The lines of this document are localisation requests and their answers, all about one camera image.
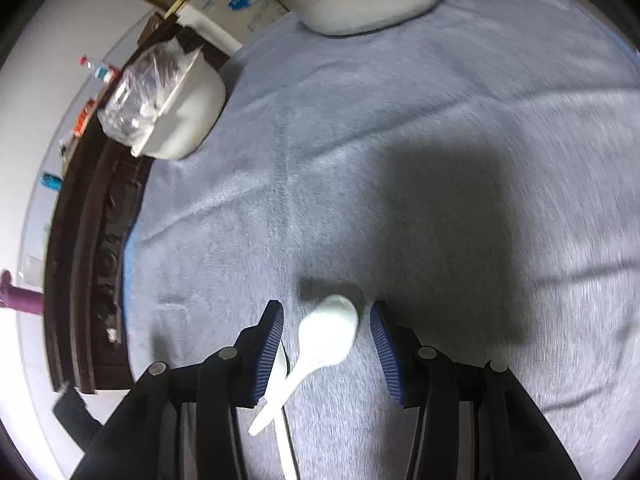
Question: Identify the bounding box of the dark carved wooden sideboard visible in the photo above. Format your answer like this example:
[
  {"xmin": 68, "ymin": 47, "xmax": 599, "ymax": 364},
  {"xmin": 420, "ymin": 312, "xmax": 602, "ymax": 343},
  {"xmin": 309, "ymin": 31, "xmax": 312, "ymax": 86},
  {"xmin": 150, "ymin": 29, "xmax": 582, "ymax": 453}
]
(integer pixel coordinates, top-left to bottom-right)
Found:
[{"xmin": 43, "ymin": 14, "xmax": 228, "ymax": 394}]

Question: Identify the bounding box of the purple water bottle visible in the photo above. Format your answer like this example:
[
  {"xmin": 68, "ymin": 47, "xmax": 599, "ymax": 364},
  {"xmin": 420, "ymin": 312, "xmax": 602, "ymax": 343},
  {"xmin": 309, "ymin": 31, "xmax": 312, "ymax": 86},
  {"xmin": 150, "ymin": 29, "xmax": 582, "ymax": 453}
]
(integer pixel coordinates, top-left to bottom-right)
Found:
[{"xmin": 0, "ymin": 270, "xmax": 43, "ymax": 315}]

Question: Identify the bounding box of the grey table cloth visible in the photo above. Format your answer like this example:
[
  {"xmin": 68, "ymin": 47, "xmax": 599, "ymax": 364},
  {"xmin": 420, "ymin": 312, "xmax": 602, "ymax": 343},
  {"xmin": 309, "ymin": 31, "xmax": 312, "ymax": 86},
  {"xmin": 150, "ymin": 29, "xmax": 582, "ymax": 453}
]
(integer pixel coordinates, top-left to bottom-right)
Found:
[{"xmin": 125, "ymin": 0, "xmax": 639, "ymax": 479}]

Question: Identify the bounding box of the teal water bottle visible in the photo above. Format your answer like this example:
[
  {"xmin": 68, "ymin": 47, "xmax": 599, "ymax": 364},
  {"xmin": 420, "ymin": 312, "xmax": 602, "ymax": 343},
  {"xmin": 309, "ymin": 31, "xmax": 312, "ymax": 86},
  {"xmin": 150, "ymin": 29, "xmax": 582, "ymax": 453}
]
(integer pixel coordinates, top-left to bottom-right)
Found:
[{"xmin": 40, "ymin": 172, "xmax": 63, "ymax": 192}]

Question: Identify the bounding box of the white pot with plastic bag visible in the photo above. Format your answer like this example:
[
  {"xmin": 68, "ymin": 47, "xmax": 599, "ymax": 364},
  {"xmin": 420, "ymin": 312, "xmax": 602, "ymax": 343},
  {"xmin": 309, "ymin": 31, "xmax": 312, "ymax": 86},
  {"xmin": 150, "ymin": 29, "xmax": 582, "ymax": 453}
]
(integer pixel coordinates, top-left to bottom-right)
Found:
[{"xmin": 98, "ymin": 39, "xmax": 227, "ymax": 159}]

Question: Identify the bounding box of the clear plastic water bottle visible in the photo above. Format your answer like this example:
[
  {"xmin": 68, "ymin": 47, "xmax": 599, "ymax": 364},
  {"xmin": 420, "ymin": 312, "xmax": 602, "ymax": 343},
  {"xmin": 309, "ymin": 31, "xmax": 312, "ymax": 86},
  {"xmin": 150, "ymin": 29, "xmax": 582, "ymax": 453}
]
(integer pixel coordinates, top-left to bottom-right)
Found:
[{"xmin": 78, "ymin": 55, "xmax": 119, "ymax": 84}]

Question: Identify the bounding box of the white chest freezer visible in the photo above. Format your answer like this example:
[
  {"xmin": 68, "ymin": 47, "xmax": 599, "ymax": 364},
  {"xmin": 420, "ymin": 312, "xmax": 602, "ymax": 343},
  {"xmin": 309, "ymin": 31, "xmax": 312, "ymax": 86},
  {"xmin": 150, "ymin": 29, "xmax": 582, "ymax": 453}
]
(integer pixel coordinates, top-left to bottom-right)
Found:
[{"xmin": 165, "ymin": 0, "xmax": 288, "ymax": 56}]

